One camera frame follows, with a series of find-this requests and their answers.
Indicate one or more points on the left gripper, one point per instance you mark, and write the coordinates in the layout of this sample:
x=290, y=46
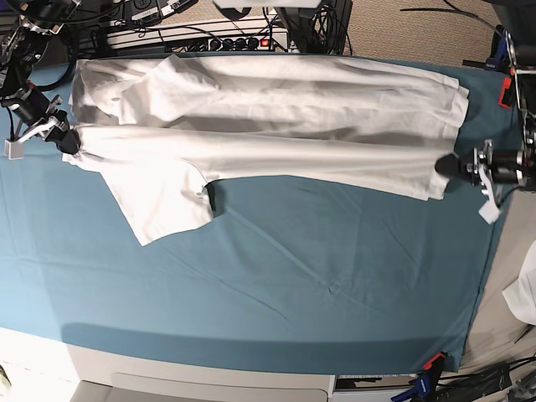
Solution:
x=499, y=172

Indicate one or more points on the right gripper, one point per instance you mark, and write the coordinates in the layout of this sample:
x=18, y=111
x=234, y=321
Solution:
x=34, y=109

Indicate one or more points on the white T-shirt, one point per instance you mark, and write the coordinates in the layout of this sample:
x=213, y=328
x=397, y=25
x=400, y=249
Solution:
x=159, y=131

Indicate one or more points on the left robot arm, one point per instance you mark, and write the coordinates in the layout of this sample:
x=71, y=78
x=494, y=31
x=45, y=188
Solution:
x=518, y=20

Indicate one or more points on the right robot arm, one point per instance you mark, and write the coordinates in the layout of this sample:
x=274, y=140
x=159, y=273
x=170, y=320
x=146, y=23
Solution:
x=24, y=45

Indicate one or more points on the orange black clamp top right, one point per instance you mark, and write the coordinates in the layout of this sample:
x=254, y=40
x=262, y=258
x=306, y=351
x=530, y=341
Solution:
x=508, y=97

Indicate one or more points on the orange black clamp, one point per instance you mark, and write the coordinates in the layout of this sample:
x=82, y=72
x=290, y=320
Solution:
x=436, y=363
x=508, y=97

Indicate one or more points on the blue black clamp top right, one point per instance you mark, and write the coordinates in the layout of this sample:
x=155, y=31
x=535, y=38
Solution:
x=498, y=59

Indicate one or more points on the blue black clamp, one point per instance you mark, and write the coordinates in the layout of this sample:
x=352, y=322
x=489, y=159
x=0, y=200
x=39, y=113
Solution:
x=498, y=59
x=423, y=388

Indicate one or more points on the white cloth at right edge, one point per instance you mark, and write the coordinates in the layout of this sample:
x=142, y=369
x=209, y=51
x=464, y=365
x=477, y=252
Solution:
x=520, y=295

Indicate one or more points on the teal table cloth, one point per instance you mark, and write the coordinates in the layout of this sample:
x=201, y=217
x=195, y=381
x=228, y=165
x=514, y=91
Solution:
x=291, y=275

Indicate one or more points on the orange black clamp bottom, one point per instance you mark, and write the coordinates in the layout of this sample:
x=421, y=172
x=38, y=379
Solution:
x=436, y=363

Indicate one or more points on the black power strip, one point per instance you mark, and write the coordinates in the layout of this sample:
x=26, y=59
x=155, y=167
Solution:
x=239, y=44

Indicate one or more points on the blue black clamp bottom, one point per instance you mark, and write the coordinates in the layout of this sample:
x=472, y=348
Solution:
x=423, y=388

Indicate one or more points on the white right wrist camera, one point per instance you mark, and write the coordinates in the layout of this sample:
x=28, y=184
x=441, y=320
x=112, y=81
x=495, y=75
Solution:
x=13, y=150

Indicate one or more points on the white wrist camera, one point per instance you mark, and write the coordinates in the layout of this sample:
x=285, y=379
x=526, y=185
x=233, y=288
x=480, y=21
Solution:
x=13, y=150
x=490, y=212

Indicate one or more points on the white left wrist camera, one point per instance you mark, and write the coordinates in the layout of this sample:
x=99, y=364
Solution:
x=490, y=212

